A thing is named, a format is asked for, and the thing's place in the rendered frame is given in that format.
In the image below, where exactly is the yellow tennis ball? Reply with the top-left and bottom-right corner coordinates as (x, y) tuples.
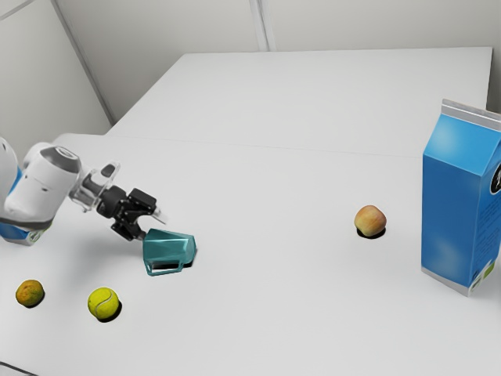
(87, 287), (121, 320)

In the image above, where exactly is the small blue carton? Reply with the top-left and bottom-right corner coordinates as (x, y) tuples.
(0, 221), (54, 248)

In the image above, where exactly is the red yellow apple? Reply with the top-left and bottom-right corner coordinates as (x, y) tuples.
(354, 204), (388, 238)

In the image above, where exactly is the orange fruit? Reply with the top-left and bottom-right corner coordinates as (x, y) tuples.
(15, 279), (45, 309)

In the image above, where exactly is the tall blue milk carton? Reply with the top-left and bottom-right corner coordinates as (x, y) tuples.
(420, 98), (501, 298)

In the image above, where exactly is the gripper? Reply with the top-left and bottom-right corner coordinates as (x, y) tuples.
(96, 185), (168, 242)

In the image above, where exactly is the teal faceted mug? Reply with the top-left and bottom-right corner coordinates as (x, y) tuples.
(142, 228), (197, 277)

